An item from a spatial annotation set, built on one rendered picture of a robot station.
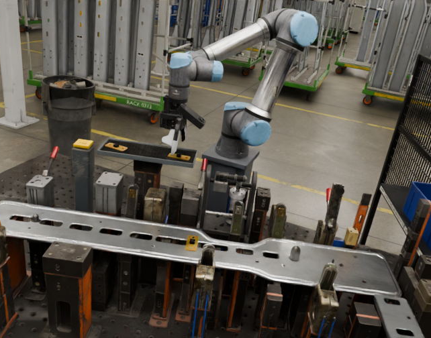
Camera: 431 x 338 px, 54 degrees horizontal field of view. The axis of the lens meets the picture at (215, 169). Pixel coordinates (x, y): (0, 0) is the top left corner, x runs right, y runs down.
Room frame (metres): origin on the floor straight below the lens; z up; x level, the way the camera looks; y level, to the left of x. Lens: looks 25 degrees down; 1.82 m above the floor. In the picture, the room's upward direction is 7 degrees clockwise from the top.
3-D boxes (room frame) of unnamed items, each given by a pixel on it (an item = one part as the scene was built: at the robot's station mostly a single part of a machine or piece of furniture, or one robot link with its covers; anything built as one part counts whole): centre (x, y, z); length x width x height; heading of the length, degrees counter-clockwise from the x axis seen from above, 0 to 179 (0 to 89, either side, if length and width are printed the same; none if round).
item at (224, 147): (1.76, -0.06, 1.15); 0.15 x 0.15 x 0.10
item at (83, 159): (1.52, 0.53, 0.92); 0.08 x 0.08 x 0.44; 88
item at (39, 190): (1.35, 0.63, 0.88); 0.11 x 0.10 x 0.36; 178
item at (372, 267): (1.16, 0.07, 1.00); 1.38 x 0.22 x 0.02; 88
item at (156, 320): (1.17, 0.13, 0.84); 0.17 x 0.06 x 0.29; 178
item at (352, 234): (1.28, -0.50, 0.88); 0.04 x 0.04 x 0.36; 88
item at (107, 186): (1.35, 0.37, 0.90); 0.13 x 0.10 x 0.41; 178
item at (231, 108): (1.75, -0.07, 1.27); 0.13 x 0.12 x 0.14; 26
